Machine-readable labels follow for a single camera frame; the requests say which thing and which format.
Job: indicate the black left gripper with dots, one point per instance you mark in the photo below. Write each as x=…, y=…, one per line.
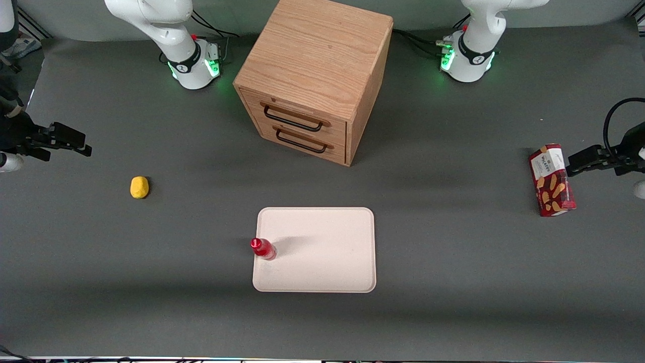
x=626, y=152

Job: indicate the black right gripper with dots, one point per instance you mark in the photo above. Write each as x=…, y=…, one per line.
x=16, y=134

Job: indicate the red coke bottle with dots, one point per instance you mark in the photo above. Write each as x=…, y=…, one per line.
x=263, y=249

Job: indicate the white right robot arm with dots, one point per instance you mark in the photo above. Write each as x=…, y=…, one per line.
x=166, y=30

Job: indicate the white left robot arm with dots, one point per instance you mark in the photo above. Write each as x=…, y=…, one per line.
x=476, y=55

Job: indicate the cream rectangular tray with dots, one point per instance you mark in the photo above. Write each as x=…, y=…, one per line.
x=322, y=252

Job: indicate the red shortbread cookie box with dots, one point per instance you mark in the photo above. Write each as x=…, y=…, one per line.
x=552, y=181

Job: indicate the yellow lemon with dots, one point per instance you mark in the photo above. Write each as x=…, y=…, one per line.
x=139, y=187

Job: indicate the grey white sneaker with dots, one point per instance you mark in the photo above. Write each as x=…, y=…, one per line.
x=22, y=48

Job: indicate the wooden drawer front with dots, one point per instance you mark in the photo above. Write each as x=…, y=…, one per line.
x=322, y=151
x=302, y=112

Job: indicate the wooden drawer cabinet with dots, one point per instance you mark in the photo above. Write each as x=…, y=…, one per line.
x=315, y=55

